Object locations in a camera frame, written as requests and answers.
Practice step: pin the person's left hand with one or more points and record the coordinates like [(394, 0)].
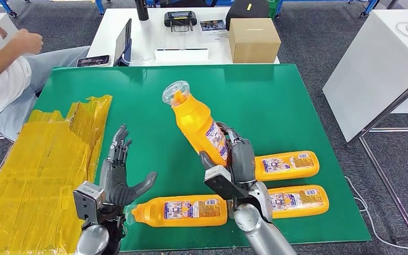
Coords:
[(0, 31)]

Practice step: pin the person's right hand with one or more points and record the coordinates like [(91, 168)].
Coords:
[(29, 41)]

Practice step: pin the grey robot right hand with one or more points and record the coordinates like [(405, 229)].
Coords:
[(242, 162)]

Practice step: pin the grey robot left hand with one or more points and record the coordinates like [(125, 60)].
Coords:
[(114, 183)]

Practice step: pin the orange detergent bottle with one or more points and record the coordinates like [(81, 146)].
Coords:
[(190, 211), (302, 200), (288, 165), (193, 123)]

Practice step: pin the white cabinet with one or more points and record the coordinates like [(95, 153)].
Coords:
[(8, 21)]

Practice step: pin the person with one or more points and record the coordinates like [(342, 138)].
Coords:
[(0, 81)]

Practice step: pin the black smartphone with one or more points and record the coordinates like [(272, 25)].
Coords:
[(93, 61)]

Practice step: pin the yellow taped cardboard sheet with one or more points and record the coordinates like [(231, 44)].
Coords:
[(42, 183)]

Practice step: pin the dark tablet in cover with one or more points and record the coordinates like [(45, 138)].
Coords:
[(122, 44)]

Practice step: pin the black flask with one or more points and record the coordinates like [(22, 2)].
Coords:
[(141, 10)]

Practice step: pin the brown cardboard box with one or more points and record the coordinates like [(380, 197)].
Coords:
[(253, 42)]

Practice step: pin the long white box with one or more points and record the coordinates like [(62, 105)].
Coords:
[(181, 57)]

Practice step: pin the printed leaflet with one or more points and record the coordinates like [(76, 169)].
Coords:
[(212, 28)]

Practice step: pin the black bag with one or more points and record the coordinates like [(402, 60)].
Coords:
[(242, 10)]

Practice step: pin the black handheld controller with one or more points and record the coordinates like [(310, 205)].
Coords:
[(180, 18)]

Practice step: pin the white side table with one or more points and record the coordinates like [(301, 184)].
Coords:
[(366, 70)]

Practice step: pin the green plastic crate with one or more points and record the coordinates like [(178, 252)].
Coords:
[(273, 8)]

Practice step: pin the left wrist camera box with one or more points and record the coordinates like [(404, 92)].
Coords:
[(88, 200)]

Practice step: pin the blue metal rack frame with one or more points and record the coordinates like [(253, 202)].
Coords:
[(100, 7), (370, 7)]

